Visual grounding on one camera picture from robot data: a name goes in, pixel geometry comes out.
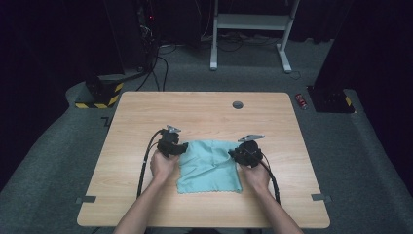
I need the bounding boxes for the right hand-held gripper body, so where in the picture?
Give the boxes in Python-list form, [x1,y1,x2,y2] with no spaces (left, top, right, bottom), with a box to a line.
[237,134,266,169]

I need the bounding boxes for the dark equipment rack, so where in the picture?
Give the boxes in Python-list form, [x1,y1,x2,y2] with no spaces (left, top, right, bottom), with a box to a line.
[135,0,161,71]

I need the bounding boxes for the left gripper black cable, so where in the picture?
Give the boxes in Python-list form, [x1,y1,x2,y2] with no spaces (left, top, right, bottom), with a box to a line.
[135,129,169,199]

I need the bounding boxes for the person's left hand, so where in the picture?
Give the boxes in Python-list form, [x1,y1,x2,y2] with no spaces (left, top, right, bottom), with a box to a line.
[149,150,181,186]

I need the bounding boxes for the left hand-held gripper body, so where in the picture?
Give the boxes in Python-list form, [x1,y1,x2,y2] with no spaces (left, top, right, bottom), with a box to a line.
[157,124,182,159]

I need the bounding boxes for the red can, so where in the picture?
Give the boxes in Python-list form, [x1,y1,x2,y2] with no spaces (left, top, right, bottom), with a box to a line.
[294,93,309,110]

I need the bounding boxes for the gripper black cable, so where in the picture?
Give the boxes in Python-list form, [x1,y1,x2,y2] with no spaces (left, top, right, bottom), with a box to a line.
[257,152,282,205]
[135,129,169,199]

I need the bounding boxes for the white metal desk frame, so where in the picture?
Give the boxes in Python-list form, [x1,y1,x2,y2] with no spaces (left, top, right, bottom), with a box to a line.
[208,0,301,74]

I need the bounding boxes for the teal cloth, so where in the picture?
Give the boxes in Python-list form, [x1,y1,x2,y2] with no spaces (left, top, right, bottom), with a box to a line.
[175,139,244,195]

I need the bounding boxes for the yellow-black striped stand base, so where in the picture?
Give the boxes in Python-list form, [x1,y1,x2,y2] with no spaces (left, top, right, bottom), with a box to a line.
[74,73,125,110]

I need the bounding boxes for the black floor cables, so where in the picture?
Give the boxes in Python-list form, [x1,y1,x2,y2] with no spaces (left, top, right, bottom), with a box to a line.
[135,43,178,93]

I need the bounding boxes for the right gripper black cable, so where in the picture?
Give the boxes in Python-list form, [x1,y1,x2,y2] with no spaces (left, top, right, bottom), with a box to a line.
[257,152,282,205]

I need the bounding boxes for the person's right hand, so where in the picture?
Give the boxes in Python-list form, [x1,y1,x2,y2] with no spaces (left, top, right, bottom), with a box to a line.
[238,161,273,193]

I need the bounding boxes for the grey tape strip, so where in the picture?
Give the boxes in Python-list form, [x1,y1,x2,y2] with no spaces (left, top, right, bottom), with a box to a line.
[75,195,97,205]
[311,193,333,203]

